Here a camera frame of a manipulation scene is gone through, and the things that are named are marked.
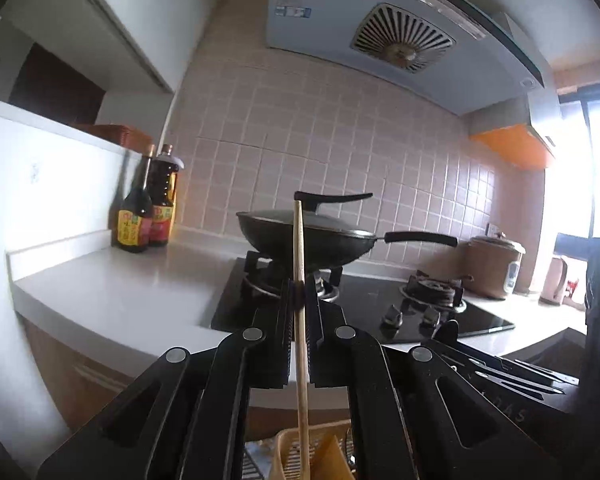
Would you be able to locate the red label sauce bottle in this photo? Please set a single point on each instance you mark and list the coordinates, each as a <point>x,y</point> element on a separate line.
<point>163,191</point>

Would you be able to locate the black frying pan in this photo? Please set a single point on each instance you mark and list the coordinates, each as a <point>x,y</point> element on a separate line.
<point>328,242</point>

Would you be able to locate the wooden chopstick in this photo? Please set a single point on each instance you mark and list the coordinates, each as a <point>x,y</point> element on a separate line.
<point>302,366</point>

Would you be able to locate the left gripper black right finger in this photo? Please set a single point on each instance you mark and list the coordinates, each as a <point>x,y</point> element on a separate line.
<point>328,355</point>

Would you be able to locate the dark soy sauce bottle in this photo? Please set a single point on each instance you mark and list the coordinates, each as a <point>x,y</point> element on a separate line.
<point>136,211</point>

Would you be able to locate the brown rice cooker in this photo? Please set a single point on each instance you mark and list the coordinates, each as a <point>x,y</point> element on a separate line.
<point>492,265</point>

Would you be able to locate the black gas stove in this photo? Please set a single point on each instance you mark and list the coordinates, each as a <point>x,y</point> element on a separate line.
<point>393,312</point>

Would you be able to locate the range hood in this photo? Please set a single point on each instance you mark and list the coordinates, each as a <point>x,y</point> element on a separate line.
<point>447,51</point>

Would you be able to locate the beige plastic utensil basket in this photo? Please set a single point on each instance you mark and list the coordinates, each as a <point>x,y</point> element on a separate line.
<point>330,451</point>

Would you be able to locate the orange wall cabinet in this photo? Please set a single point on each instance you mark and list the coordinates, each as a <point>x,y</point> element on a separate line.
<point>517,145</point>

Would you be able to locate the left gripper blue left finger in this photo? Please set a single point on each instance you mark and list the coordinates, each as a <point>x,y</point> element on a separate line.
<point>270,358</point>

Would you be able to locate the pink electric kettle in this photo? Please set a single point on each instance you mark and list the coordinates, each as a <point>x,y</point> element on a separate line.
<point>555,284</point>

